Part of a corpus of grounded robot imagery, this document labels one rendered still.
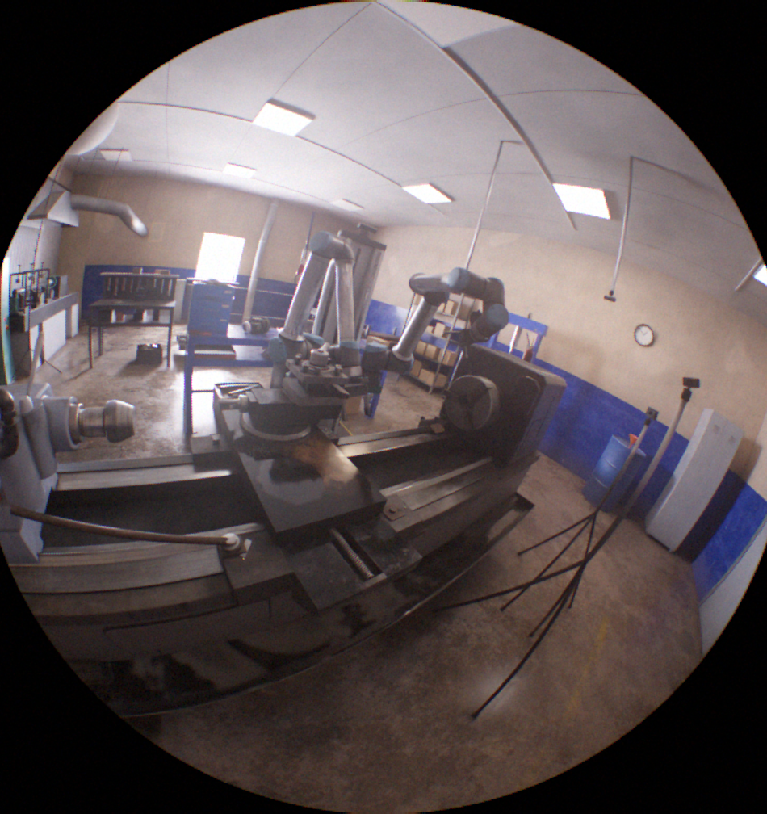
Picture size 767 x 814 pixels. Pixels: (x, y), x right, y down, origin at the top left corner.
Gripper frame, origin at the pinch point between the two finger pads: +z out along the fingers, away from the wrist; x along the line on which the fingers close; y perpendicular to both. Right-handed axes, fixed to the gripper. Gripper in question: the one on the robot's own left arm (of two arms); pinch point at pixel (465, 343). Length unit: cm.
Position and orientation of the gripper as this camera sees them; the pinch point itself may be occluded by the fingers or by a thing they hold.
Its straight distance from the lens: 136.6
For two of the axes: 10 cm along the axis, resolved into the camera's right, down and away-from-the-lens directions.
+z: -1.3, 1.1, 9.9
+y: 1.0, 9.9, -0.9
